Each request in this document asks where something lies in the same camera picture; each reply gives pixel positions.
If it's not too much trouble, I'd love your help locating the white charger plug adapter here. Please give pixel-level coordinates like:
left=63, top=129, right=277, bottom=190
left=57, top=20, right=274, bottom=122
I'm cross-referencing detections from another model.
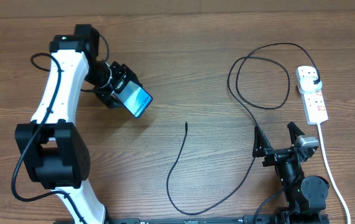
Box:
left=298, top=77, right=323, bottom=94

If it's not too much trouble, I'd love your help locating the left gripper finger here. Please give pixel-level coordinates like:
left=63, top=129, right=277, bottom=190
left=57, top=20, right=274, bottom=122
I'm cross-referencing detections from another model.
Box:
left=122, top=64, right=142, bottom=87
left=104, top=94, right=124, bottom=109

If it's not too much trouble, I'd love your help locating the white power strip cord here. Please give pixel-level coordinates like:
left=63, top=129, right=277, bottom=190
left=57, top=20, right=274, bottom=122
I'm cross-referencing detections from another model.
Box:
left=316, top=123, right=352, bottom=224

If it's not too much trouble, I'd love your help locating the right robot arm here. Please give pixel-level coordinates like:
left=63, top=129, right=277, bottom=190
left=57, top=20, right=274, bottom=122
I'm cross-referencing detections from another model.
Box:
left=245, top=122, right=330, bottom=223

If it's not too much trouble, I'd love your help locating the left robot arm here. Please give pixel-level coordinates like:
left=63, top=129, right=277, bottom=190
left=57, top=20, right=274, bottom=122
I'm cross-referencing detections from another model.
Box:
left=15, top=24, right=152, bottom=223

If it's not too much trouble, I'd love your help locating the blue Galaxy smartphone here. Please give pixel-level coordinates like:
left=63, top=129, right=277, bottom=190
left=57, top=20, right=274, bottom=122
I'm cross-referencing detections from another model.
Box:
left=114, top=81, right=153, bottom=118

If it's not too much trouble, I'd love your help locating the white power strip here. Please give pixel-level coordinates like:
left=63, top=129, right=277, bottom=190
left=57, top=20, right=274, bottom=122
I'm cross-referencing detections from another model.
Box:
left=295, top=66, right=328, bottom=125

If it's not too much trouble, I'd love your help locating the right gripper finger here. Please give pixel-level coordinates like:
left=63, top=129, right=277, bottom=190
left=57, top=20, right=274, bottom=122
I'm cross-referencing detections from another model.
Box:
left=287, top=121, right=305, bottom=144
left=252, top=126, right=273, bottom=157

